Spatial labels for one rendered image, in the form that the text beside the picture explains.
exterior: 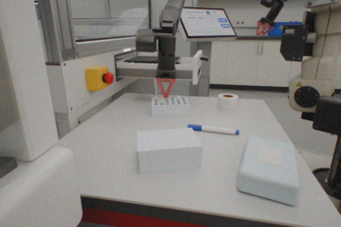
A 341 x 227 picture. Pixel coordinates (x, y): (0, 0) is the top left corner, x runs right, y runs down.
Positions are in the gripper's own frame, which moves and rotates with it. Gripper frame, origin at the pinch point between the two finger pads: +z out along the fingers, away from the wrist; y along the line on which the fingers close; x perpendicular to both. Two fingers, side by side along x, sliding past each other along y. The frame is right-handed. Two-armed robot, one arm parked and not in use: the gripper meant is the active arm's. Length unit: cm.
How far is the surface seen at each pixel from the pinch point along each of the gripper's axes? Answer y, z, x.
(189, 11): -119, -36, 19
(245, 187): 43.5, 3.5, 13.3
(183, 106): 6.8, 1.7, 5.9
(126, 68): -18.7, -5.6, -16.4
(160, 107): 7.0, 2.3, -1.8
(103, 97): -7.4, 3.5, -23.4
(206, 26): -116, -25, 33
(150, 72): -16.4, -4.7, -6.2
